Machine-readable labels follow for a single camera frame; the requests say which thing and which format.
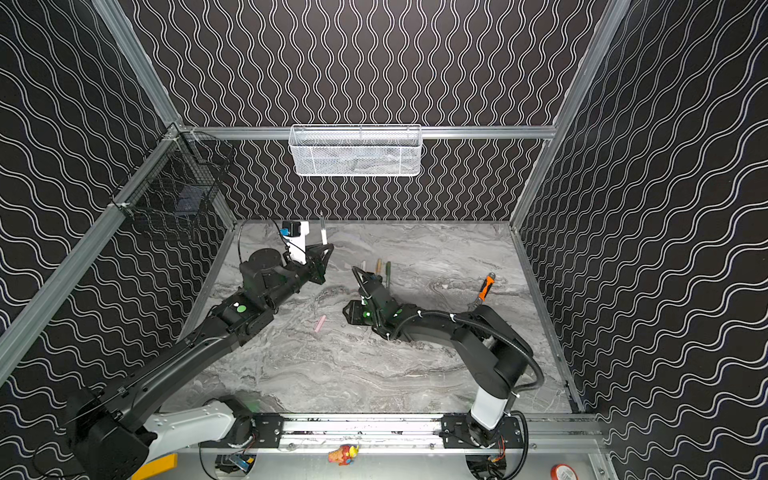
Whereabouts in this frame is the white wire mesh basket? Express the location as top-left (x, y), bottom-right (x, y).
top-left (288, 124), bottom-right (424, 177)

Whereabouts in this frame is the pink pen cap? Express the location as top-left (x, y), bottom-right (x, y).
top-left (314, 315), bottom-right (327, 333)

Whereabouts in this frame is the black wire basket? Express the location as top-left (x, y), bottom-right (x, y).
top-left (119, 131), bottom-right (235, 243)

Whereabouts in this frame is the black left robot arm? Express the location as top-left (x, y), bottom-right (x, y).
top-left (65, 244), bottom-right (334, 479)

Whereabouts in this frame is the red yellow toy figure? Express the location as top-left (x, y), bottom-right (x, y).
top-left (327, 445), bottom-right (359, 466)

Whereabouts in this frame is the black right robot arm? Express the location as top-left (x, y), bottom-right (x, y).
top-left (343, 267), bottom-right (545, 447)

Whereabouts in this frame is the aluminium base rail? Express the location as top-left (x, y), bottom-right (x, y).
top-left (197, 412), bottom-right (601, 452)

